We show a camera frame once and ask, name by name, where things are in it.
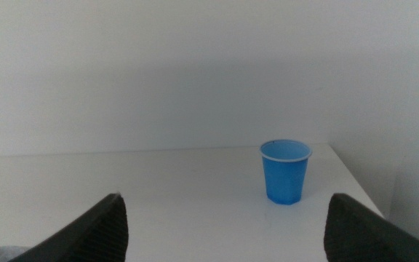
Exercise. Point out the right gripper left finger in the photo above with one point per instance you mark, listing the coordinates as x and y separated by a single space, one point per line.
96 233

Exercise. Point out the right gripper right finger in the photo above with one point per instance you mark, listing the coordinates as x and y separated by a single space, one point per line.
362 236

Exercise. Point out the blue plastic cup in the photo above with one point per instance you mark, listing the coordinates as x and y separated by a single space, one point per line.
284 180

